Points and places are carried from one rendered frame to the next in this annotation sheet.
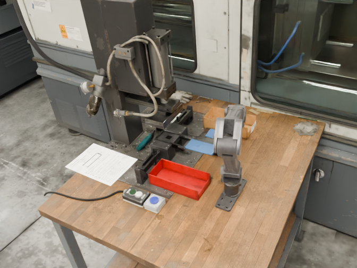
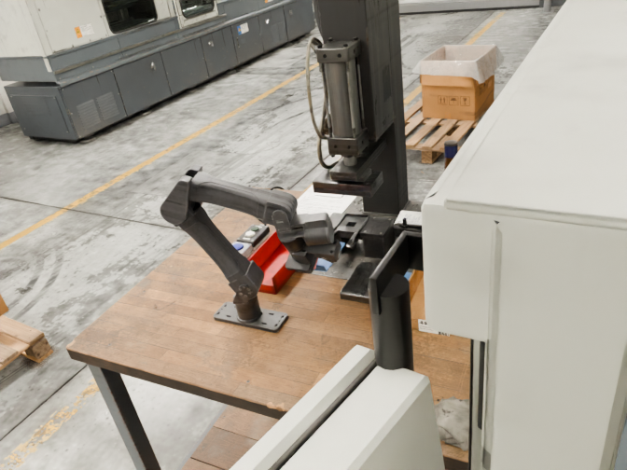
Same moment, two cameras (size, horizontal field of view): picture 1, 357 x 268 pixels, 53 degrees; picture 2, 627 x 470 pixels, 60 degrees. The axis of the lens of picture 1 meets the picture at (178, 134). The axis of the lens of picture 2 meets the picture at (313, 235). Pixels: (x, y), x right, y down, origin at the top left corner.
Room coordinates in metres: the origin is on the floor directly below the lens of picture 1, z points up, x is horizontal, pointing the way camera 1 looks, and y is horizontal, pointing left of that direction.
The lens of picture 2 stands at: (1.21, -1.36, 1.79)
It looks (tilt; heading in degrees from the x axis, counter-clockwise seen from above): 30 degrees down; 86
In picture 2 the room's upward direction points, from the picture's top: 9 degrees counter-clockwise
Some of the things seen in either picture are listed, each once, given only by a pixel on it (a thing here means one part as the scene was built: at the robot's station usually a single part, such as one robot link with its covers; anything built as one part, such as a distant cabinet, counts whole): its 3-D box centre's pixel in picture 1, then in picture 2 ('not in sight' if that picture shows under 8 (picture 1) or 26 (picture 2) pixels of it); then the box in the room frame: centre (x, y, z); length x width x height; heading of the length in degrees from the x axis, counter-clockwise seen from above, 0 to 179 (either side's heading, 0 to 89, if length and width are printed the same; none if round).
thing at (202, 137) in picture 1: (213, 141); (379, 283); (1.44, -0.17, 0.91); 0.17 x 0.16 x 0.02; 147
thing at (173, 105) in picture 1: (149, 92); (353, 140); (1.46, 0.11, 1.22); 0.26 x 0.18 x 0.30; 57
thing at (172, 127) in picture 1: (169, 135); (356, 224); (1.44, 0.05, 0.98); 0.20 x 0.10 x 0.01; 147
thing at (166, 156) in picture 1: (169, 142); (358, 236); (1.44, 0.05, 0.94); 0.20 x 0.10 x 0.07; 147
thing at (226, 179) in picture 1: (230, 174); (246, 285); (1.09, -0.20, 1.00); 0.09 x 0.06 x 0.06; 72
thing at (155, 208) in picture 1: (154, 205); (239, 255); (1.06, 0.13, 0.90); 0.07 x 0.07 x 0.06; 57
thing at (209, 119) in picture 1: (229, 122); (436, 291); (1.57, -0.28, 0.93); 0.25 x 0.13 x 0.08; 57
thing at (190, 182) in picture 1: (178, 178); (276, 259); (1.18, 0.02, 0.93); 0.25 x 0.12 x 0.06; 57
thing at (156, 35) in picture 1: (159, 65); (341, 99); (1.43, 0.05, 1.37); 0.11 x 0.09 x 0.30; 147
